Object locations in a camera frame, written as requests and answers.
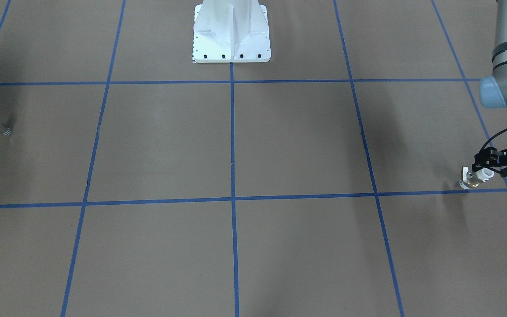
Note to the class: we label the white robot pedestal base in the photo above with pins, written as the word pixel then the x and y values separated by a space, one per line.
pixel 231 31

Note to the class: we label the white PPR pipe fitting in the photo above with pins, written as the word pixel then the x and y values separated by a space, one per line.
pixel 471 179

